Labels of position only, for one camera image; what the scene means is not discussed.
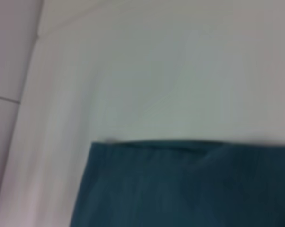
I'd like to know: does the teal t-shirt with beige print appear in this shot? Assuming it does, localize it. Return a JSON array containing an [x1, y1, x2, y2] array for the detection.
[[70, 140, 285, 227]]

